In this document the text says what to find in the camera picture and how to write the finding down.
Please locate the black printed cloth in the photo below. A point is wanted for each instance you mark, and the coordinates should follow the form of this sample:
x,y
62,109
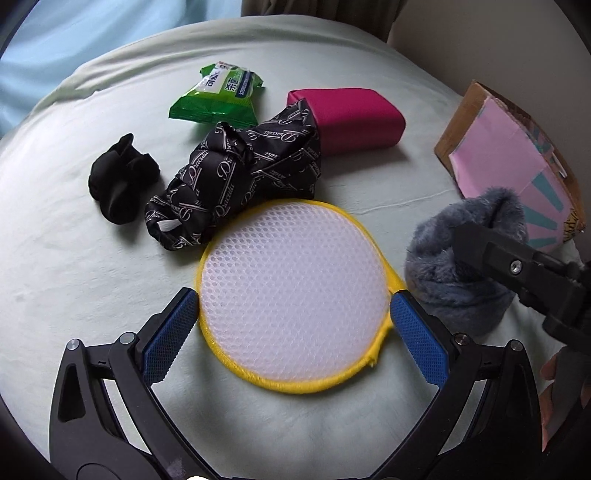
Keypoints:
x,y
240,175

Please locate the black socks pair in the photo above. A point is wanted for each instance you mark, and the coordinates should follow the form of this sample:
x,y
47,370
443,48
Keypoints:
x,y
121,177

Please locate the cardboard box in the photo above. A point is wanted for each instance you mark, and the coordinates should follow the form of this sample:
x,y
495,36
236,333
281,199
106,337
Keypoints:
x,y
455,134

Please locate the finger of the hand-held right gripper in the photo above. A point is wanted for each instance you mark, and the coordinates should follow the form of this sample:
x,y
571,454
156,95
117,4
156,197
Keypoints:
x,y
501,256

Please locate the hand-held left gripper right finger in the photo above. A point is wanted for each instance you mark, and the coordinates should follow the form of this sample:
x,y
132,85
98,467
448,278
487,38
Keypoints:
x,y
418,332

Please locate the magenta pouch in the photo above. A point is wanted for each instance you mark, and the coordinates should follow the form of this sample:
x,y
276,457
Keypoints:
x,y
355,120

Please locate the grey fuzzy sock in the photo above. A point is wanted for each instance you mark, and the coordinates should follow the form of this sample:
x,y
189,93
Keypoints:
x,y
455,272

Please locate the person's right hand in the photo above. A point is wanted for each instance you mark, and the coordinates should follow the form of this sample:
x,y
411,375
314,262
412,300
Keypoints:
x,y
548,397

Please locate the white mesh bag yellow rim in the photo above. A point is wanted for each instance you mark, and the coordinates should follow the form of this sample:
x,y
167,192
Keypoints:
x,y
295,295

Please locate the pink printed paper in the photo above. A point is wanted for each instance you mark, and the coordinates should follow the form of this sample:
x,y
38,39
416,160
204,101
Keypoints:
x,y
503,157

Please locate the green wet wipes packet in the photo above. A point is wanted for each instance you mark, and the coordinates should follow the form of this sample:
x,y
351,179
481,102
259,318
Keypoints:
x,y
217,94

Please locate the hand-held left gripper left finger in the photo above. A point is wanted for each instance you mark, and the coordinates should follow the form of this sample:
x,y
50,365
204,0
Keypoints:
x,y
171,323

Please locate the light blue cloth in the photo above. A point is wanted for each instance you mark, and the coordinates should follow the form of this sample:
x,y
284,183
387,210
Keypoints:
x,y
69,41

